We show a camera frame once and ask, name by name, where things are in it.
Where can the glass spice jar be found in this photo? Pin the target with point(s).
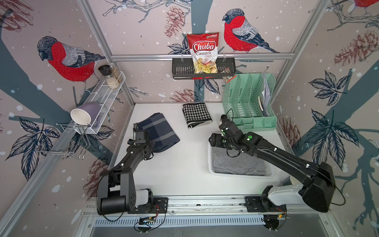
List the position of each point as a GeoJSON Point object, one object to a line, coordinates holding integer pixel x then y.
{"type": "Point", "coordinates": [116, 72]}

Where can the mint green file organizer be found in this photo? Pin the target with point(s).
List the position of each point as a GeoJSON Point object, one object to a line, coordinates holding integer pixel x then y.
{"type": "Point", "coordinates": [241, 104]}

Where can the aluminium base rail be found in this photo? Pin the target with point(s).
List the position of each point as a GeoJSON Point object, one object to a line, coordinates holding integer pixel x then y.
{"type": "Point", "coordinates": [188, 211]}

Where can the black lid spice jar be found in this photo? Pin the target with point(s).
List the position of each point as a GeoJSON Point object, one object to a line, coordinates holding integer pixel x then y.
{"type": "Point", "coordinates": [111, 81]}

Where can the black wall-mounted basket shelf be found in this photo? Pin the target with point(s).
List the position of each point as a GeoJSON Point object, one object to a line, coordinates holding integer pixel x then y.
{"type": "Point", "coordinates": [183, 69]}

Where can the navy plaid scarf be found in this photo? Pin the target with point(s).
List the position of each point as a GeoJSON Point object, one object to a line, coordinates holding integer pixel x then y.
{"type": "Point", "coordinates": [160, 132]}

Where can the lavender cup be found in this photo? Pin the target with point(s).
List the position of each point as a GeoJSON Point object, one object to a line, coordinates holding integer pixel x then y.
{"type": "Point", "coordinates": [86, 114]}

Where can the wire cup holder rack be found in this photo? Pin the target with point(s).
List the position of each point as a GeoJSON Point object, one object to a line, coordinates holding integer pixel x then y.
{"type": "Point", "coordinates": [64, 141]}

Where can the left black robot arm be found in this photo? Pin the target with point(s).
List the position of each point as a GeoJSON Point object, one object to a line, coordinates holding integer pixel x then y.
{"type": "Point", "coordinates": [116, 192]}

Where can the red Chuba chips bag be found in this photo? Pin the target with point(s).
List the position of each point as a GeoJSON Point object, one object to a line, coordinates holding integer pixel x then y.
{"type": "Point", "coordinates": [204, 51]}

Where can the grey scarf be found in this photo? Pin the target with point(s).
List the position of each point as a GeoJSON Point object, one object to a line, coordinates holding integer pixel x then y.
{"type": "Point", "coordinates": [239, 164]}

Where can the small circuit board with wires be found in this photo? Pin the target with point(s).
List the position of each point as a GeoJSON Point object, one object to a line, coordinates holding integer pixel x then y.
{"type": "Point", "coordinates": [150, 223]}

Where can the white wire wall shelf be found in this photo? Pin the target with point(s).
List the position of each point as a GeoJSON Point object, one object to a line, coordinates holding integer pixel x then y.
{"type": "Point", "coordinates": [105, 96]}

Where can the white plastic basket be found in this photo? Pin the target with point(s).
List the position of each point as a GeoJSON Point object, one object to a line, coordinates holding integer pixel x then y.
{"type": "Point", "coordinates": [211, 166]}

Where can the papers in organizer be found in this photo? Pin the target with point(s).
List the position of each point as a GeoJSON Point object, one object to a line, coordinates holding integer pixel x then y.
{"type": "Point", "coordinates": [264, 98]}

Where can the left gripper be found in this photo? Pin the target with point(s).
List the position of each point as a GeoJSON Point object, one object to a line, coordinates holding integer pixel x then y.
{"type": "Point", "coordinates": [152, 143]}

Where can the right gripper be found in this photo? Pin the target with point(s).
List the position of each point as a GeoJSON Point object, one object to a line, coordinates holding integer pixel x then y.
{"type": "Point", "coordinates": [216, 137]}

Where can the houndstooth scarf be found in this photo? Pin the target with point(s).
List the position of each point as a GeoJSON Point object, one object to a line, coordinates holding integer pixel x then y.
{"type": "Point", "coordinates": [196, 114]}

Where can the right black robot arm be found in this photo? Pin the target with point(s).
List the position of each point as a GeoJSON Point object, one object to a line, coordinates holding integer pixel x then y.
{"type": "Point", "coordinates": [317, 182]}

